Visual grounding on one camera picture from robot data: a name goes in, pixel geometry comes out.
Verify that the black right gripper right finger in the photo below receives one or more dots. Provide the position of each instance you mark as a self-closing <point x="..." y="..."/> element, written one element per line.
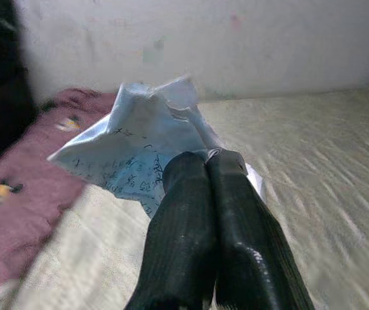
<point x="249" y="252"/>

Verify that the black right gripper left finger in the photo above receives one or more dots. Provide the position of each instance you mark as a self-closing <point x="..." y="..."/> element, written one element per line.
<point x="181" y="232"/>

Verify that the handwritten white paper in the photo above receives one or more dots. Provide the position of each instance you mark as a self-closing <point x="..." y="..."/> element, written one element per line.
<point x="133" y="129"/>

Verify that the cream quilted mattress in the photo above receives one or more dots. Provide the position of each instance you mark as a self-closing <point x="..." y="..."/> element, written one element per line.
<point x="300" y="161"/>

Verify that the purple cartoon print quilt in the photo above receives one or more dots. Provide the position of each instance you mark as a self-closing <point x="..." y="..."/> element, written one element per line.
<point x="20" y="210"/>

